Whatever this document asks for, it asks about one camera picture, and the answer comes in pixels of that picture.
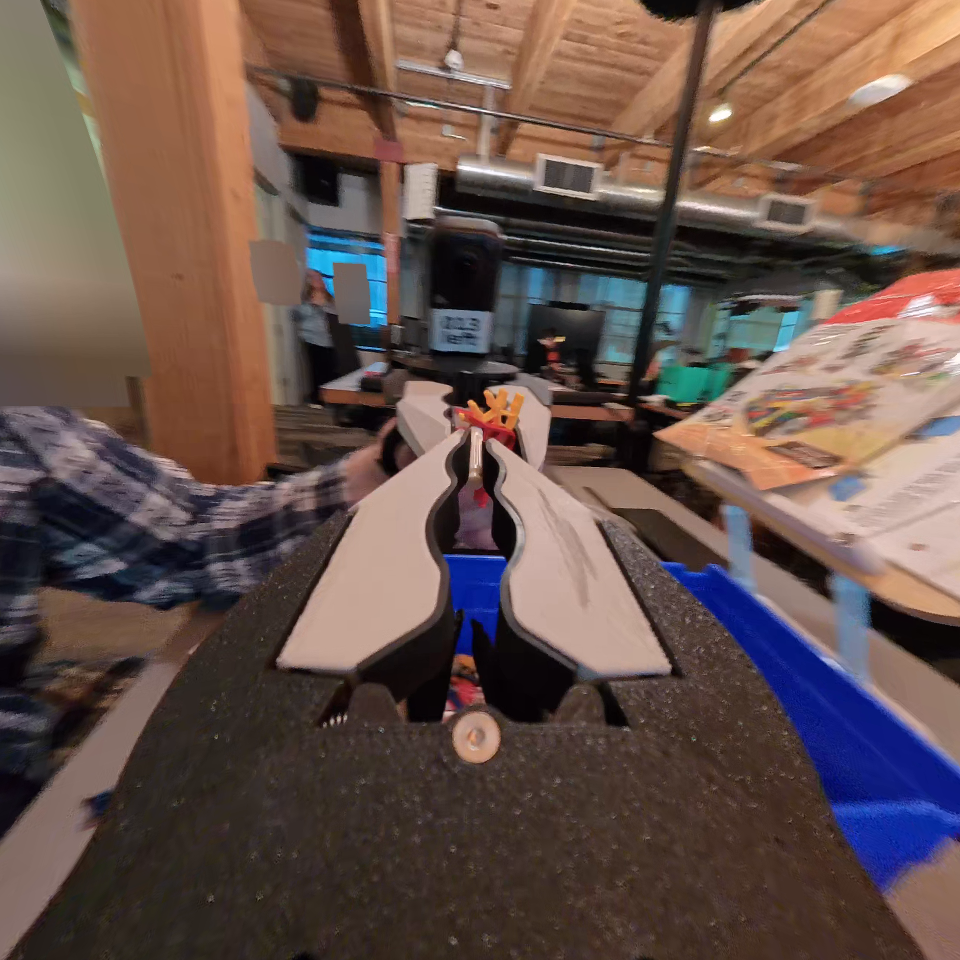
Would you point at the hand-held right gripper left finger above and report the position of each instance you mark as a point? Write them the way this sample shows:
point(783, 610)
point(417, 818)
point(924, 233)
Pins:
point(375, 585)

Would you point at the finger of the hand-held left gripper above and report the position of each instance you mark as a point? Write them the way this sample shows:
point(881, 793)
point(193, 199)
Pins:
point(533, 423)
point(423, 417)

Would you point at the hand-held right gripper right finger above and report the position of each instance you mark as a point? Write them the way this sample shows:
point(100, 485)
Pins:
point(578, 585)

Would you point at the red yellow toy construction piece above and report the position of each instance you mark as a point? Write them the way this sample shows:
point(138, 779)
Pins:
point(489, 417)

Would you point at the person's left forearm plaid sleeve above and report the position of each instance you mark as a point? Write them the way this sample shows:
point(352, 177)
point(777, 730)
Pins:
point(135, 525)

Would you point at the person's left hand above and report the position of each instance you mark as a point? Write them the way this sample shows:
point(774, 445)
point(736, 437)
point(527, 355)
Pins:
point(372, 462)

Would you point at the white air vent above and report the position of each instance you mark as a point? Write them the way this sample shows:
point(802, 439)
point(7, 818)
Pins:
point(569, 176)
point(786, 212)

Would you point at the tilted board stand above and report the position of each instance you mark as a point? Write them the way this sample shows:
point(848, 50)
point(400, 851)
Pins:
point(795, 540)

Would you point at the black metal pole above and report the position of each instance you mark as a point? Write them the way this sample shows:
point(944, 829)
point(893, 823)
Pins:
point(672, 195)

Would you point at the colourful toy package bag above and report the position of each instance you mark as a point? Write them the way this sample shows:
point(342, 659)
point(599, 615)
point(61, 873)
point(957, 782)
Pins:
point(825, 390)

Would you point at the blue plastic bin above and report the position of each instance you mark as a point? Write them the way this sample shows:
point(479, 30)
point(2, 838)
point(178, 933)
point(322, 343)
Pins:
point(840, 735)

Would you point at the silver ventilation duct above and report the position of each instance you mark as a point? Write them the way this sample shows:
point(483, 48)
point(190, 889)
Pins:
point(675, 203)

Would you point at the wooden post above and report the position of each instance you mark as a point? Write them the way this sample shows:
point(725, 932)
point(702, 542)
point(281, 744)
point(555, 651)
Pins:
point(180, 240)

